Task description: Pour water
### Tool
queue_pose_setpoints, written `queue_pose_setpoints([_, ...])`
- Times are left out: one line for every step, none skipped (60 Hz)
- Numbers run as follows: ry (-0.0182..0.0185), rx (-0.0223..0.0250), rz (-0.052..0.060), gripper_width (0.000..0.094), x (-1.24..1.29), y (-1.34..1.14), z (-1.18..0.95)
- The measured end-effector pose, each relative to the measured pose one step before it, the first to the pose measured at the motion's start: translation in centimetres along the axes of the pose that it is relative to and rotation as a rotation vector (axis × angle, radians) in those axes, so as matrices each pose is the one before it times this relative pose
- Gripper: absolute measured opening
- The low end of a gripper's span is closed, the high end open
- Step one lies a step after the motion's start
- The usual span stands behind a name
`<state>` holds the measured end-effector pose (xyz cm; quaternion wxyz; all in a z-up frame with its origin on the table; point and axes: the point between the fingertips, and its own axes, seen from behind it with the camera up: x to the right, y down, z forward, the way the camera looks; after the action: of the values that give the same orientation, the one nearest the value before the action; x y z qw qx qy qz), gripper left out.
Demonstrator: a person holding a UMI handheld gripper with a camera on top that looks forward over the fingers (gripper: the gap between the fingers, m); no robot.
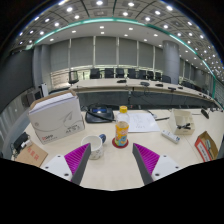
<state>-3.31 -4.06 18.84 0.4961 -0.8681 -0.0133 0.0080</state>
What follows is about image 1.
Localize red and white carton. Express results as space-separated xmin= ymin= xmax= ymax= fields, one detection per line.
xmin=194 ymin=130 xmax=219 ymax=163

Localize grey monitor on cart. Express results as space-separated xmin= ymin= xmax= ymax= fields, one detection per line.
xmin=25 ymin=88 xmax=44 ymax=108

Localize clear bottle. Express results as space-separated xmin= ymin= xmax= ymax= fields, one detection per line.
xmin=114 ymin=105 xmax=130 ymax=148

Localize printed white paper sheet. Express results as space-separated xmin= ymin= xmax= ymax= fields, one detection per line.
xmin=127 ymin=111 xmax=162 ymax=134

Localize black electronic device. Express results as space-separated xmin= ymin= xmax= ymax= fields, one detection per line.
xmin=12 ymin=132 xmax=30 ymax=153

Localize white copy paper box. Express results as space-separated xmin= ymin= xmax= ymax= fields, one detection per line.
xmin=27 ymin=89 xmax=86 ymax=145

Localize row of black office chairs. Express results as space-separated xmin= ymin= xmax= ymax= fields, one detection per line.
xmin=68 ymin=67 xmax=208 ymax=93

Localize white patterned paper cup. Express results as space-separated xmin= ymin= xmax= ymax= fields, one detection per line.
xmin=80 ymin=133 xmax=107 ymax=160

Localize ceiling lights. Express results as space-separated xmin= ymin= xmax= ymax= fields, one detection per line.
xmin=13 ymin=0 xmax=224 ymax=81

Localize long curved conference desk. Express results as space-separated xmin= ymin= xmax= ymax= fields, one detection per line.
xmin=49 ymin=77 xmax=223 ymax=111

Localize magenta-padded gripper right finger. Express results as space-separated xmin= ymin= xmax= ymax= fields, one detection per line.
xmin=132 ymin=143 xmax=183 ymax=186

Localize brown paper envelope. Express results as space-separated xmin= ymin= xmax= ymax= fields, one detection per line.
xmin=14 ymin=142 xmax=49 ymax=168

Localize white power adapter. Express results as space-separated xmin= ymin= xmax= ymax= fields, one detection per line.
xmin=20 ymin=139 xmax=33 ymax=150

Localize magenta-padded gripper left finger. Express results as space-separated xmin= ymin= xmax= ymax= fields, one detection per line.
xmin=40 ymin=143 xmax=92 ymax=186

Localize white remote control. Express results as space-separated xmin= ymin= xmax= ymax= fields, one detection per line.
xmin=161 ymin=129 xmax=181 ymax=145

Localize small open white box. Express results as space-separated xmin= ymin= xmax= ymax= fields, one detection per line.
xmin=167 ymin=108 xmax=196 ymax=136

